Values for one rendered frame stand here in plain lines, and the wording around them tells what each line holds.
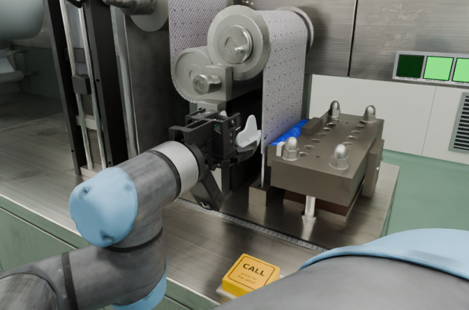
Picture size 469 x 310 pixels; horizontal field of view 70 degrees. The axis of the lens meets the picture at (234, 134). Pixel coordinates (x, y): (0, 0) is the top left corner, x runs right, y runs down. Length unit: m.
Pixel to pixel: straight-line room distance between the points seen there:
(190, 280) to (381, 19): 0.73
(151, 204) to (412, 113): 3.11
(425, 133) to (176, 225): 2.93
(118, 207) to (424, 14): 0.79
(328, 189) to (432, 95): 2.73
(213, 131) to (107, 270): 0.23
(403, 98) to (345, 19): 2.44
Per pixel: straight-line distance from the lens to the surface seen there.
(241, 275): 0.57
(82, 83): 0.85
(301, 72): 0.88
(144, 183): 0.40
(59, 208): 0.86
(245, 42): 0.67
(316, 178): 0.67
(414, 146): 3.47
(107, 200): 0.37
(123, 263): 0.43
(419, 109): 3.37
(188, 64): 0.79
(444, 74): 0.94
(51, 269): 0.45
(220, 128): 0.50
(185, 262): 0.64
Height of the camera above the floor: 1.32
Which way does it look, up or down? 21 degrees down
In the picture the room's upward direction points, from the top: straight up
